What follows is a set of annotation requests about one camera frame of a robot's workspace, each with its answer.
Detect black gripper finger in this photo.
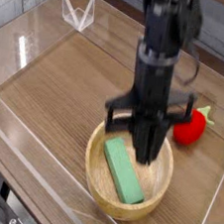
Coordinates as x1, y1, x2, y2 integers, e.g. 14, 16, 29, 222
133, 120, 152, 165
149, 120, 169, 163

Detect green rectangular block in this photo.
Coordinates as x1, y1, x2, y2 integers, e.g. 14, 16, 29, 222
103, 137, 145, 205

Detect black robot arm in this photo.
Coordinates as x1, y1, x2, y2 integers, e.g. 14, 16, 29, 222
105, 0, 202, 165

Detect clear acrylic tray wall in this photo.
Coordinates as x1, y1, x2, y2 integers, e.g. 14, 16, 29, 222
0, 0, 224, 224

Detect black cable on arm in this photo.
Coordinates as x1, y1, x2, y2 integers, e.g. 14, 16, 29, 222
173, 36, 205, 88

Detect light wooden oval bowl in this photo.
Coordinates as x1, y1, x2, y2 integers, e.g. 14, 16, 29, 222
84, 123, 174, 221

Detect red plush strawberry toy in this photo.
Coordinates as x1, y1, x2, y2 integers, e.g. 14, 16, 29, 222
172, 106, 214, 146

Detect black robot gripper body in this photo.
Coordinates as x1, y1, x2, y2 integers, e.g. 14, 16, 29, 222
99, 34, 204, 152

